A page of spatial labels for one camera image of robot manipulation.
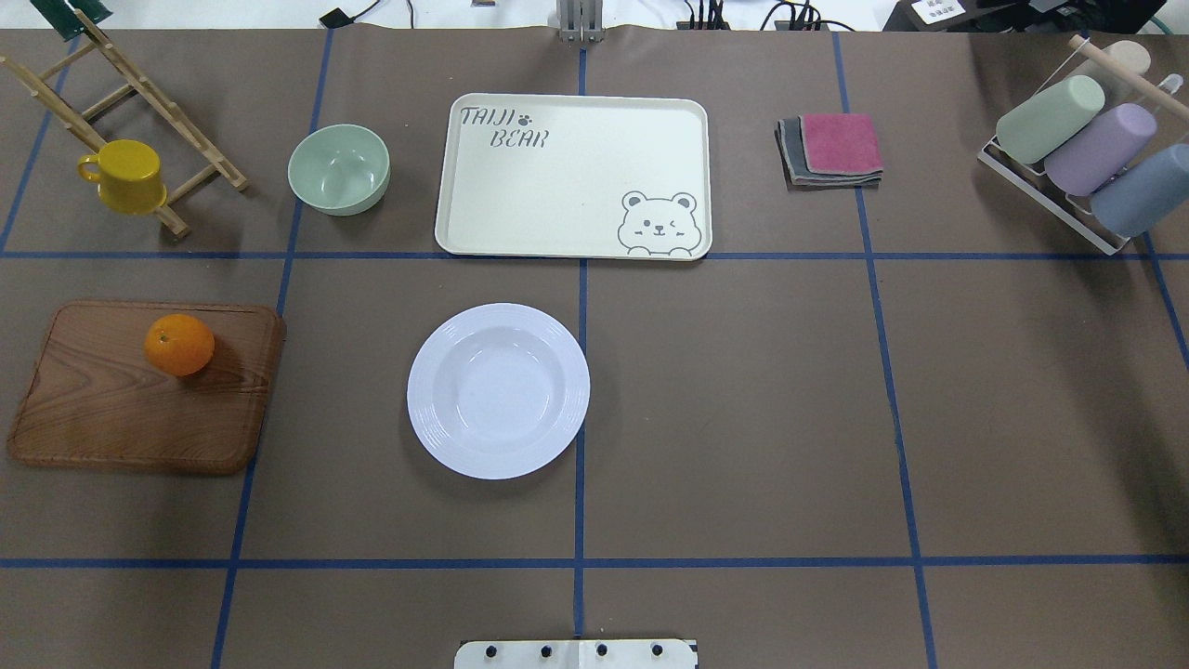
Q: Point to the wooden cutting board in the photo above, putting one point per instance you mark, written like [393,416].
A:
[95,401]

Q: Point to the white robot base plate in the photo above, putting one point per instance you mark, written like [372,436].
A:
[578,653]

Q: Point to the green bowl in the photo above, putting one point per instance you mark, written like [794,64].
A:
[341,170]

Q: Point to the yellow mug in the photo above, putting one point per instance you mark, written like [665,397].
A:
[128,174]

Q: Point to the white round plate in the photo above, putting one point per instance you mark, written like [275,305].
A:
[498,391]

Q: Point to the pink cloth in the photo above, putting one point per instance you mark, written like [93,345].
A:
[841,144]

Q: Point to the green cup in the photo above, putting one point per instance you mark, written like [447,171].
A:
[1044,122]

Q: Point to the white cup rack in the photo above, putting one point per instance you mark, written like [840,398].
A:
[1163,94]

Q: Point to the beige cup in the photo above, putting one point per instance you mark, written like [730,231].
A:
[1132,56]

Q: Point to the grey metal bracket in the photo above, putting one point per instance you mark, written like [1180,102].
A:
[580,21]

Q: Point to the purple cup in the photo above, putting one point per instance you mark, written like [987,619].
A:
[1105,146]

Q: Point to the grey cloth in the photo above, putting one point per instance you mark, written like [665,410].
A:
[790,143]

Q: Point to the orange fruit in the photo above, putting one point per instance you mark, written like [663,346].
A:
[179,345]

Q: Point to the wooden drying rack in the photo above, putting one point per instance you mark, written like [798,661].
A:
[80,19]

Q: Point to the cream bear tray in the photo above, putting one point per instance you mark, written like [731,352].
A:
[576,176]

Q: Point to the blue cup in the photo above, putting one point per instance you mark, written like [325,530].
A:
[1133,203]

